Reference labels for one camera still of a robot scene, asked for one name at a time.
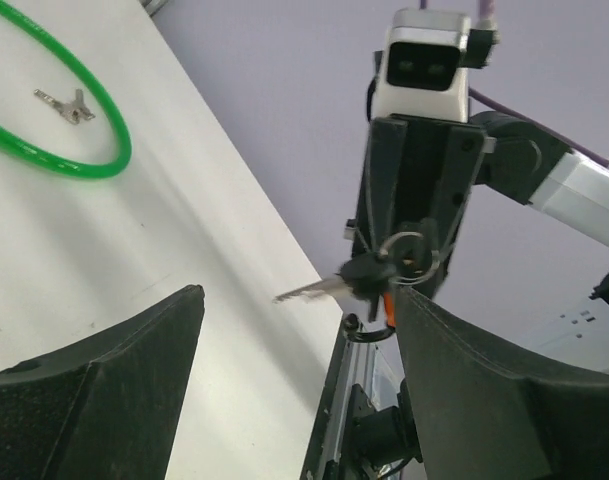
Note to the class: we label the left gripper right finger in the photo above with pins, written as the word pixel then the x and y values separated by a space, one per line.
pixel 486 408

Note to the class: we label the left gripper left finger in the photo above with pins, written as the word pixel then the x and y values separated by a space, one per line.
pixel 107 406

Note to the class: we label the orange black padlock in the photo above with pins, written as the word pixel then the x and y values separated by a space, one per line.
pixel 380 322

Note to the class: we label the black head key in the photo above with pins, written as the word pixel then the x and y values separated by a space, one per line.
pixel 406 258

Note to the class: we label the green cable lock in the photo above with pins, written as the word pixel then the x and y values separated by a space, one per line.
pixel 32 154

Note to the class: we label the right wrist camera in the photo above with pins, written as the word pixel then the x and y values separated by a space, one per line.
pixel 422 70

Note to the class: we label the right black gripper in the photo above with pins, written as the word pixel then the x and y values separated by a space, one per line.
pixel 417 175

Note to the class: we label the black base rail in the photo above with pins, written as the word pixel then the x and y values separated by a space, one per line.
pixel 364 426

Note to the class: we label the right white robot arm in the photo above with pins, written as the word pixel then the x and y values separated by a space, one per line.
pixel 532 167

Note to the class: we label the green lock keys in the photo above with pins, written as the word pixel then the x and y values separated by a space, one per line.
pixel 73 111

